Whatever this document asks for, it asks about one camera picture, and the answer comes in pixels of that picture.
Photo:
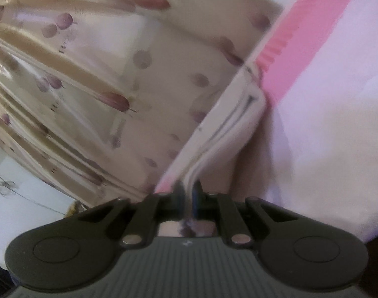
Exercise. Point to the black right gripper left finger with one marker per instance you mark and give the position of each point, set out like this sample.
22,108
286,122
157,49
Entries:
76,251

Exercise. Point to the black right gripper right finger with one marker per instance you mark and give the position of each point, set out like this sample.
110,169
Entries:
296,250

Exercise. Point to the cream white small garment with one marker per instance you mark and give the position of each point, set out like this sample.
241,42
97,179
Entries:
221,135

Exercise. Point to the pink and lilac bedsheet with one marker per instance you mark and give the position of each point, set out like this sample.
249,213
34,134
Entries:
316,151

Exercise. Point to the beige leaf-patterned curtain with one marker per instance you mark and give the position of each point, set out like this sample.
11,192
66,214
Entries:
97,97

